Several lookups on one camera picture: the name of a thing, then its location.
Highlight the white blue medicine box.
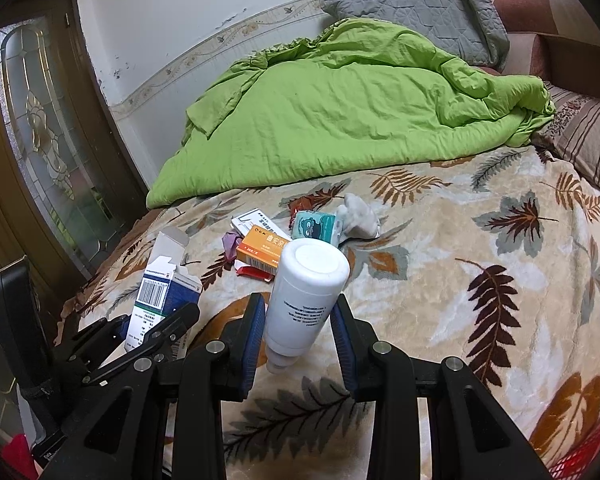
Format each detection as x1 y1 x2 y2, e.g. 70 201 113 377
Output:
124 226 202 352

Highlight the red foot patch box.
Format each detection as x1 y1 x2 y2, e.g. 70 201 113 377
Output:
234 260 274 283

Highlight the white plastic bottle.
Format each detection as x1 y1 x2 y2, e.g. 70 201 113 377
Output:
264 238 350 374

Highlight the teal tissue packet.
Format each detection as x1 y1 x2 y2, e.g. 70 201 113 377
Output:
291 210 342 246

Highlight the purple wrapper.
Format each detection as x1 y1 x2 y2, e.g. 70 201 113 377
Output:
222 231 244 262

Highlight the orange medicine box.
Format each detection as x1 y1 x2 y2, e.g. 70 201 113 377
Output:
236 226 288 275

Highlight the leaf patterned bed blanket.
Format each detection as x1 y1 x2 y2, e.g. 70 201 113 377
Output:
62 148 600 470

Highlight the wooden glass panel door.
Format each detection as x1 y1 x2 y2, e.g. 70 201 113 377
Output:
0 0 146 312

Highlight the red plastic basket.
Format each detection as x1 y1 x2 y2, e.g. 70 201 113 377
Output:
550 419 600 479

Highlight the green quilt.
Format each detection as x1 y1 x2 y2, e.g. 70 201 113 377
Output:
146 18 555 208

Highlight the striped brown pillow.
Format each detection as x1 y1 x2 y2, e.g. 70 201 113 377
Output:
531 81 600 190

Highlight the grey quilted pillow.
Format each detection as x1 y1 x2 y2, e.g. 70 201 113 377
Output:
321 0 509 70

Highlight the brown padded headboard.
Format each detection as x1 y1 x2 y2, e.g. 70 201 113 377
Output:
493 0 600 98

